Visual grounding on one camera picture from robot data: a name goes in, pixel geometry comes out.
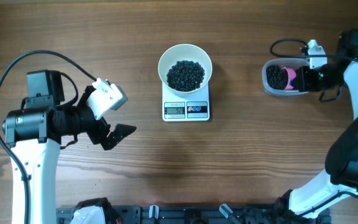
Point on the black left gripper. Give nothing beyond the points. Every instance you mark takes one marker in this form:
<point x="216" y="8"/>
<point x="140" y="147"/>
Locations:
<point x="98" y="135"/>

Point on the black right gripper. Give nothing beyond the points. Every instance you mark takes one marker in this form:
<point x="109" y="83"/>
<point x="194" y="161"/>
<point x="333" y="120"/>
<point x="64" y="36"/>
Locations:
<point x="304" y="83"/>

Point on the pink scoop blue handle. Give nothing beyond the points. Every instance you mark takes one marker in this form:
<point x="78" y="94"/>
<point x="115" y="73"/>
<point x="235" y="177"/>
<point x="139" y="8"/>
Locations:
<point x="291" y="75"/>

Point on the black beans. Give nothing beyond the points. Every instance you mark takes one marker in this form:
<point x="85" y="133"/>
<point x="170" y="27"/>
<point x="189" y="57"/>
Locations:
<point x="185" y="76"/>

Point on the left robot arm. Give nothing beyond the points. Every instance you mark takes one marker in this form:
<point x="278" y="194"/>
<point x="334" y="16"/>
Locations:
<point x="34" y="134"/>

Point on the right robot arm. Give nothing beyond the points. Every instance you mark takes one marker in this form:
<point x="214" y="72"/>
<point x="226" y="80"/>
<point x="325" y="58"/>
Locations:
<point x="339" y="178"/>

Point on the white digital kitchen scale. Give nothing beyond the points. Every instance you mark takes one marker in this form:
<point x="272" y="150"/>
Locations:
<point x="194" y="107"/>

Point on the white bowl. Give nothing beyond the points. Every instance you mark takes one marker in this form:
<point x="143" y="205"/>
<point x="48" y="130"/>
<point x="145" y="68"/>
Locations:
<point x="184" y="52"/>

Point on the clear plastic container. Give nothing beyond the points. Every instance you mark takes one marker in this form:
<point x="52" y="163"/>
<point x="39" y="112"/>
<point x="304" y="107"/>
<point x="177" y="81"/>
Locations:
<point x="294" y="63"/>

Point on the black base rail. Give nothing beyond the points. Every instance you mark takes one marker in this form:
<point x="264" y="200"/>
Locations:
<point x="99" y="210"/>

